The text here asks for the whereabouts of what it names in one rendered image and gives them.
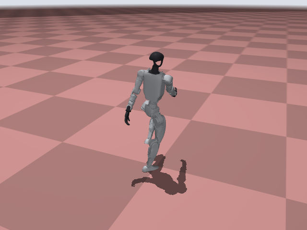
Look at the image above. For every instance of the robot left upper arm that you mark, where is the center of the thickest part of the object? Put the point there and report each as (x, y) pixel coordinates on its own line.
(138, 82)

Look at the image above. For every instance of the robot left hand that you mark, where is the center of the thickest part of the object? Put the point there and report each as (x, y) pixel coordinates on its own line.
(127, 115)

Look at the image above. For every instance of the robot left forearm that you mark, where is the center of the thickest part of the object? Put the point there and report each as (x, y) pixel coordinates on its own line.
(132, 100)

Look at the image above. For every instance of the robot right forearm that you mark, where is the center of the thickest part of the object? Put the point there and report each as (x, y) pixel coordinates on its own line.
(173, 92)

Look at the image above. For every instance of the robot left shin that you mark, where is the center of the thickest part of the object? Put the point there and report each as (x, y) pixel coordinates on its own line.
(151, 129)

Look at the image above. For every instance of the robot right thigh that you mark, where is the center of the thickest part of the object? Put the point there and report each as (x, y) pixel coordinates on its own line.
(160, 124)

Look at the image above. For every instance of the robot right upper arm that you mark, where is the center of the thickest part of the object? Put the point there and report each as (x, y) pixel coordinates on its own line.
(168, 80)

